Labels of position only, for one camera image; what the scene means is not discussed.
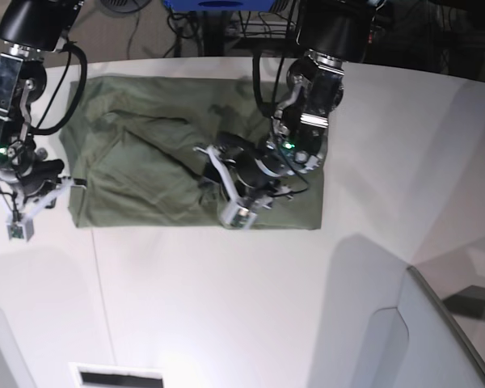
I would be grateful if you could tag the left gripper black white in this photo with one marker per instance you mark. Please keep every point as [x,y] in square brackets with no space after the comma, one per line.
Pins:
[249,177]

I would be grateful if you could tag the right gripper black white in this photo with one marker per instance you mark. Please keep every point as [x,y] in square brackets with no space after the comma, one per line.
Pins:
[24,196]

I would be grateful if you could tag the olive green t-shirt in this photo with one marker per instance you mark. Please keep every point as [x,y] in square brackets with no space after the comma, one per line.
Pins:
[137,141]

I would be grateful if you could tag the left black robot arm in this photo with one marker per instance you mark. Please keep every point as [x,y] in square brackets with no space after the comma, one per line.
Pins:
[330,34]

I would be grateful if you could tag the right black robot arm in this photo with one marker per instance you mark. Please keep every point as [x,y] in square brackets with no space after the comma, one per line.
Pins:
[30,29]

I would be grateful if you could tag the blue box with oval hole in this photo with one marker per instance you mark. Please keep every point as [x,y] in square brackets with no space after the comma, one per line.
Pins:
[219,5]

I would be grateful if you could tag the white panel left corner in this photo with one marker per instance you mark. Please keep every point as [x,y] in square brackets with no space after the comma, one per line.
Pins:
[13,368]

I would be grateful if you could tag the white curved panel right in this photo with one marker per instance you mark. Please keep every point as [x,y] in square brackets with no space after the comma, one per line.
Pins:
[417,343]

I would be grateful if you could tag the black table leg post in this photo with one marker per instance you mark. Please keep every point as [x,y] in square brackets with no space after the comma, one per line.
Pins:
[214,24]

